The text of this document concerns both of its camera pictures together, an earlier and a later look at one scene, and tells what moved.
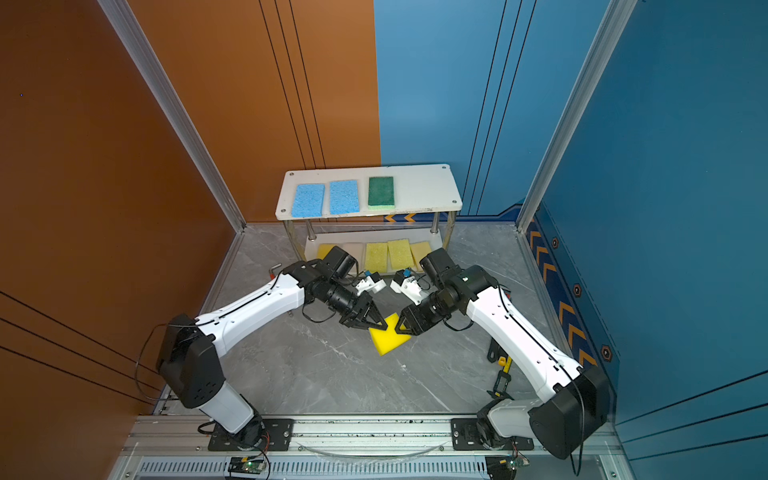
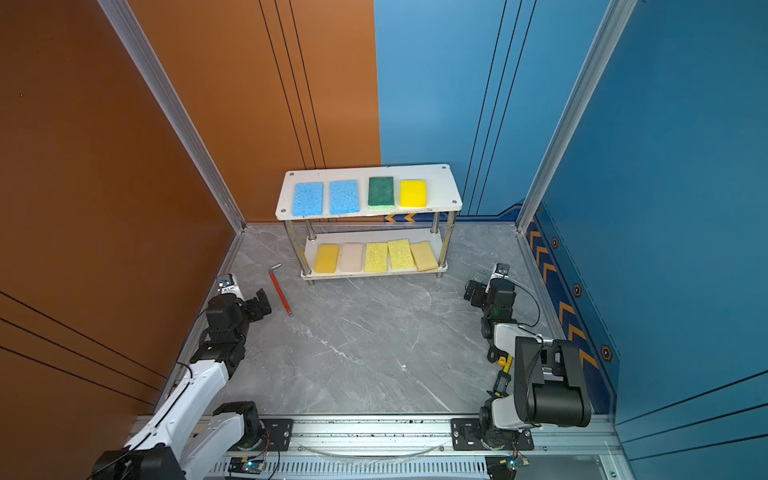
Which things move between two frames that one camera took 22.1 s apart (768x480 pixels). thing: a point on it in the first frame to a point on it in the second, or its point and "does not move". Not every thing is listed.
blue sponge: x=344 y=197 does not move
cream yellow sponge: x=419 y=250 does not move
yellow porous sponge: x=400 y=254 does not move
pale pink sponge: x=357 y=250 does not move
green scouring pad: x=381 y=195 does not move
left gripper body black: x=360 y=309 to x=253 y=306
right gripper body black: x=415 y=314 to x=480 y=292
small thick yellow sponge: x=388 y=339 to x=413 y=193
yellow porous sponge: x=376 y=260 does not move
